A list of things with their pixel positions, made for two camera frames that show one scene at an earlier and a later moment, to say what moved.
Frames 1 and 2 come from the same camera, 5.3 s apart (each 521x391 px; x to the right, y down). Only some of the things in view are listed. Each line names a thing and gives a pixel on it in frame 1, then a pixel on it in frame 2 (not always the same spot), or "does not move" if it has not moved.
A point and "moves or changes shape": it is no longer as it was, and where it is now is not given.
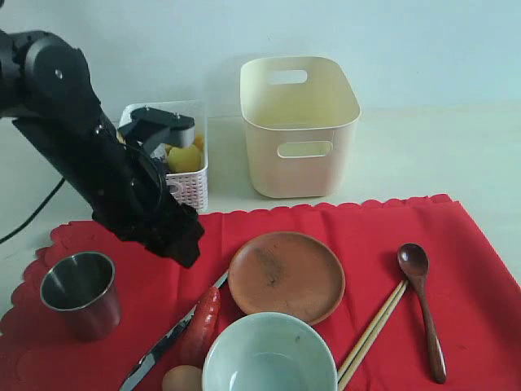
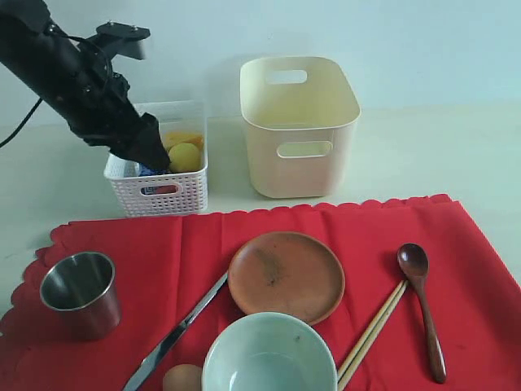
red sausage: (201, 329) moves or changes shape
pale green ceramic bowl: (273, 351) does not move
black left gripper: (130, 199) → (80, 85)
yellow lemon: (184, 160) does not move
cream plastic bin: (300, 113) does not move
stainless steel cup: (81, 287) does not move
